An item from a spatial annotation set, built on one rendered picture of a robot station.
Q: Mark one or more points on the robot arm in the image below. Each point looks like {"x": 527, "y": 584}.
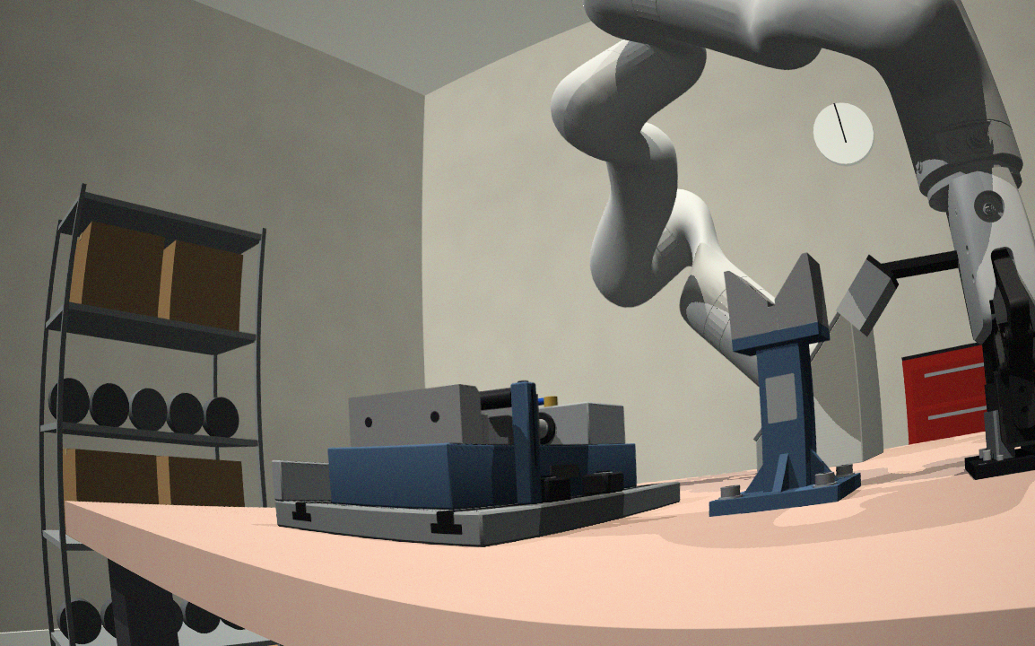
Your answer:
{"x": 946, "y": 98}

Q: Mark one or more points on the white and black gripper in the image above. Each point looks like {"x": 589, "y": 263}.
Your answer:
{"x": 996, "y": 246}

